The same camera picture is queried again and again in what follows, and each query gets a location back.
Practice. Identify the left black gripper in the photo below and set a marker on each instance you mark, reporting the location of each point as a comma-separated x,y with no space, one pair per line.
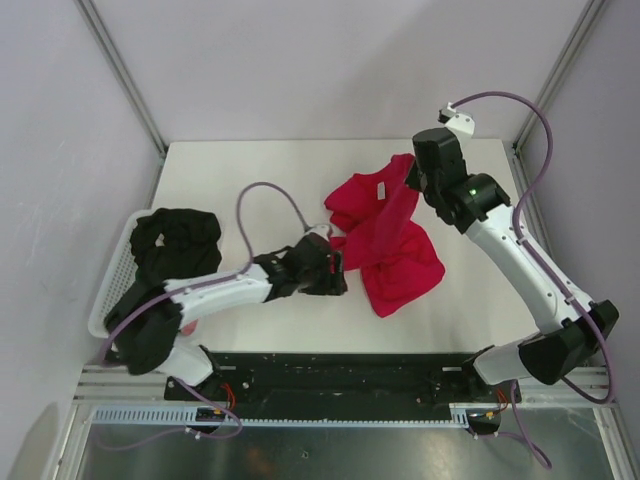
334,283

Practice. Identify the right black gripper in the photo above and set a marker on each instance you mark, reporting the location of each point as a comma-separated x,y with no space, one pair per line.
412,177

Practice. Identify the red t shirt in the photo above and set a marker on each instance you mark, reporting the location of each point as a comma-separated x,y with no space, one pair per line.
394,255

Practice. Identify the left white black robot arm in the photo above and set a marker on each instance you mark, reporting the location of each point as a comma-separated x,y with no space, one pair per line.
145,326

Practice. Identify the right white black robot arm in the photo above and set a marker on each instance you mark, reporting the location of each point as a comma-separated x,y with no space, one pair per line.
571,326

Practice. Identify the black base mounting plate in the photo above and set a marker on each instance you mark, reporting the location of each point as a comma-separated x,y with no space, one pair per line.
349,386

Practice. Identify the pink garment in basket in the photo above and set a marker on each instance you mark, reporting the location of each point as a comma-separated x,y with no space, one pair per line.
189,329

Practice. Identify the black t shirt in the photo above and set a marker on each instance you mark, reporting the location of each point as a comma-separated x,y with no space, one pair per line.
173,244

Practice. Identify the white plastic laundry basket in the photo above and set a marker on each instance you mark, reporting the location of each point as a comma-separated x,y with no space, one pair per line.
119,276

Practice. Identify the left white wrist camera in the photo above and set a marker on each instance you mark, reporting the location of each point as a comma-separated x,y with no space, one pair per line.
322,231

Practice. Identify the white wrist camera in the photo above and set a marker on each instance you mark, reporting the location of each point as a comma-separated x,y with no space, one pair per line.
461,124
322,231

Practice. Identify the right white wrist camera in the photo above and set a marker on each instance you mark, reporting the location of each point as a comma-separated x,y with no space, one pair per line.
461,124

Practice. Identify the right aluminium frame post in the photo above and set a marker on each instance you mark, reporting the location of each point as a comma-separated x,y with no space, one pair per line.
578,38

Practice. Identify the aluminium frame post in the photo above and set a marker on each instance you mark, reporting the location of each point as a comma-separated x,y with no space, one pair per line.
116,63
578,38

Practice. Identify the white slotted cable duct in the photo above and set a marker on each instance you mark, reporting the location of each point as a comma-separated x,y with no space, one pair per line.
455,416

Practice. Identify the left aluminium frame post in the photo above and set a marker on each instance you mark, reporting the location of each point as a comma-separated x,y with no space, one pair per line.
116,63

